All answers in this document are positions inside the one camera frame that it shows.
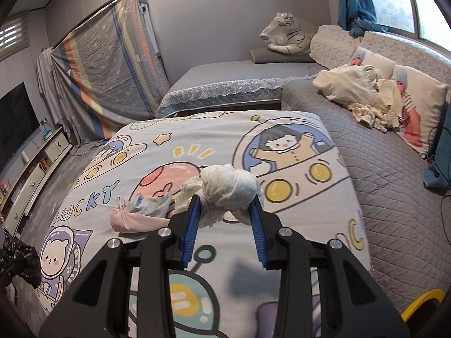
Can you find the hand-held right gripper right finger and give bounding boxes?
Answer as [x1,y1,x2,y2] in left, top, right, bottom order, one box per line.
[247,201,411,338]

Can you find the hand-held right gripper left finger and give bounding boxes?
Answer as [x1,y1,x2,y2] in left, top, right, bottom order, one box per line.
[39,194,202,338]

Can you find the white diaper bundle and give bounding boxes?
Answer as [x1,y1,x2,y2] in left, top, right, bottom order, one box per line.
[174,164,265,228]

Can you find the yellow rimmed bin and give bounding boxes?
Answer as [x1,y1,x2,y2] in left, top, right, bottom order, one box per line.
[402,289,446,324]

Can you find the light blue cloth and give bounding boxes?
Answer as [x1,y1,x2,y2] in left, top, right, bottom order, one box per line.
[125,193,173,219]

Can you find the pink cloth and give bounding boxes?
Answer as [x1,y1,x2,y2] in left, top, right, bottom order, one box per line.
[110,199,173,235]

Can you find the cartoon printed blanket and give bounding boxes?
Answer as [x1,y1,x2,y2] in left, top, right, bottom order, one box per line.
[35,110,373,338]

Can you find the grey quilted sofa cover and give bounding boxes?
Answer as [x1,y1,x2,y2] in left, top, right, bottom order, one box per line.
[280,25,451,315]

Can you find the grey bed with lace cover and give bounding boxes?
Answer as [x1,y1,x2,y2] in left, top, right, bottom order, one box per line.
[156,61,319,118]

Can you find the white television cabinet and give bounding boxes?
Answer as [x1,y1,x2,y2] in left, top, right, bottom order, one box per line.
[0,127,73,240]

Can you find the black plastic bags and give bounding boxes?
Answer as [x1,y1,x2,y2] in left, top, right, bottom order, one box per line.
[0,236,42,289]

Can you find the cream cloth pile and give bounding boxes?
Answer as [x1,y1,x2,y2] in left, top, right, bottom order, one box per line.
[313,64,404,132]

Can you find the striped sheet over mattress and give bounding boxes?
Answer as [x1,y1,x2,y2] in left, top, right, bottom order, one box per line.
[51,0,171,139]

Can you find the grey pillow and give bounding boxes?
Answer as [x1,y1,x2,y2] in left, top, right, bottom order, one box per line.
[250,47,316,65]

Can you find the blue hanging curtain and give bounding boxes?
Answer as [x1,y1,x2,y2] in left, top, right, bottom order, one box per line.
[423,102,451,188]

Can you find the white tiger plush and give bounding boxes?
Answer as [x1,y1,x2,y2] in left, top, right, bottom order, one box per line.
[260,12,317,56]

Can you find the black television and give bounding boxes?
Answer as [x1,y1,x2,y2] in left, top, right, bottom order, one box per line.
[0,82,40,175]

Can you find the large printed pillow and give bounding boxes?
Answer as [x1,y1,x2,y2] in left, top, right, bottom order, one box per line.
[391,64,450,157]

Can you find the grey hanging cloth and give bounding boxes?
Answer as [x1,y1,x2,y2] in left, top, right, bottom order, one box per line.
[36,46,73,145]

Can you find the blue window curtain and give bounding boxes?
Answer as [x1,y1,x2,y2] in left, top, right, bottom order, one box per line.
[338,0,388,37]

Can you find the frosted window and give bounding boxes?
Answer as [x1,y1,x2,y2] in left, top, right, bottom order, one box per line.
[363,0,451,57]

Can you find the black cables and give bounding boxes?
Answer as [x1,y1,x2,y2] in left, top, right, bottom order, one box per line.
[426,127,451,219]

